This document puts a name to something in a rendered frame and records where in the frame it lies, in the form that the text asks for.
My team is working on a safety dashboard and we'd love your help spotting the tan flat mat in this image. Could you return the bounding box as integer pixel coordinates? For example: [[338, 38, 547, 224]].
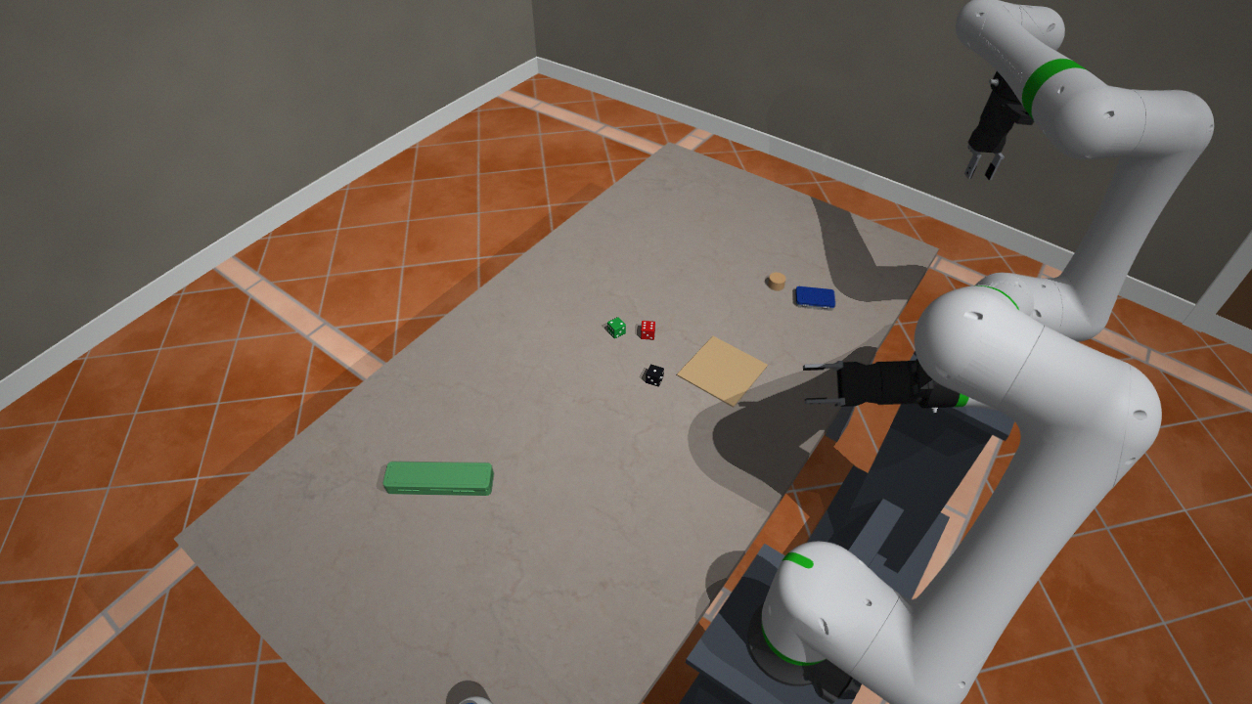
[[677, 336, 767, 407]]

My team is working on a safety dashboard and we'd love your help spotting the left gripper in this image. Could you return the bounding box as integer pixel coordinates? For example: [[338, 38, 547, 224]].
[[803, 360, 960, 413]]

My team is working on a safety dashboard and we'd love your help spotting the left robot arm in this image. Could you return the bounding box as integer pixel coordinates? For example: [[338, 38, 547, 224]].
[[747, 273, 1162, 704]]

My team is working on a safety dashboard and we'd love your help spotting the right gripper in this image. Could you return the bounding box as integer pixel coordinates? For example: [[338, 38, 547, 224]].
[[964, 71, 1033, 180]]

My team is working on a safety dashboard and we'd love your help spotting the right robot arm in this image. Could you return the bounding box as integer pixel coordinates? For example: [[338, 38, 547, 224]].
[[957, 0, 1214, 341]]

